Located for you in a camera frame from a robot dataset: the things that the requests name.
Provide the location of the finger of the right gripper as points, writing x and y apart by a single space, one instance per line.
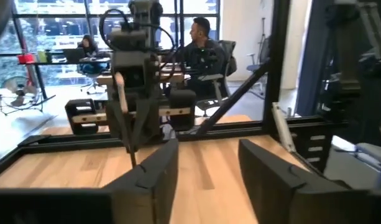
115 124
149 124

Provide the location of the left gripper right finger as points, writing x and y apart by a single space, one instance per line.
268 186

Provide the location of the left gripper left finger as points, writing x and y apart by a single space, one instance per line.
153 196

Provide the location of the black brush silver ferrule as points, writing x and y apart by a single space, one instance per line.
122 93

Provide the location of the person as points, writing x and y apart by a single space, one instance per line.
89 46
202 53

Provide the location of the silver aluminium bar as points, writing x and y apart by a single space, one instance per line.
283 127

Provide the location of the black office chair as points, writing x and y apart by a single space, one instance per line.
229 53

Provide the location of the black laptop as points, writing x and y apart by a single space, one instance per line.
73 55

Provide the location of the black desk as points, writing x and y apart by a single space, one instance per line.
56 63

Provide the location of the green cup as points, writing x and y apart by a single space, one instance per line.
42 57

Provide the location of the blue office chair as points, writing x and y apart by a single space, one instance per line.
264 49

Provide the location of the floor fan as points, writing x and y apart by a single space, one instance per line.
17 88

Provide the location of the red container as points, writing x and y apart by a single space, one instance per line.
26 58

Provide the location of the dark blue panel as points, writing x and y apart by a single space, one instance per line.
311 46

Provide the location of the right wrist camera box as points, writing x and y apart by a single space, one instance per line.
128 40

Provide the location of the black aluminium table frame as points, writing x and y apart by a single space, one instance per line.
275 62

